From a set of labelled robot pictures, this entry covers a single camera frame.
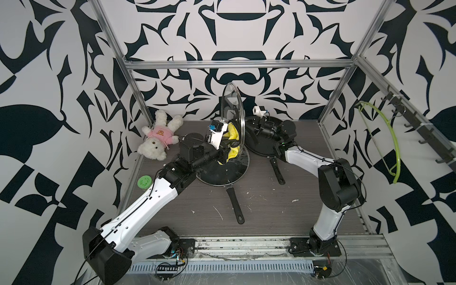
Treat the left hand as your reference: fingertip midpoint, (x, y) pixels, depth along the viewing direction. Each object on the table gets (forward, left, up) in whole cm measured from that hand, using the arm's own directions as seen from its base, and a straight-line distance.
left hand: (231, 135), depth 67 cm
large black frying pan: (-14, -1, -27) cm, 30 cm away
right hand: (+6, -3, 0) cm, 7 cm away
